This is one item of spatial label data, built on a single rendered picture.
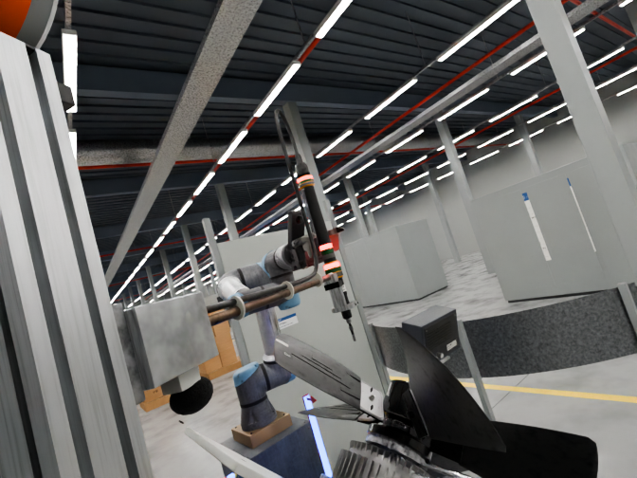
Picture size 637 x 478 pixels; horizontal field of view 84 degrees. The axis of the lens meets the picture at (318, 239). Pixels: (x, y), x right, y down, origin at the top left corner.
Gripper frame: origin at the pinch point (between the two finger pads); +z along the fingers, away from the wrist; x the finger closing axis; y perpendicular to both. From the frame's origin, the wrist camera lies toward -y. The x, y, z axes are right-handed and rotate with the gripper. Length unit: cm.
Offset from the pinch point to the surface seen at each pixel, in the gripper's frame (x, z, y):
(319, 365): 13.8, 0.1, 30.0
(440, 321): -70, -32, 45
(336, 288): 2.5, -0.1, 14.9
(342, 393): 13.0, 4.6, 36.2
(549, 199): -594, -172, 5
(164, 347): 51, 37, 12
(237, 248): -55, -182, -26
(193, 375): 48, 32, 16
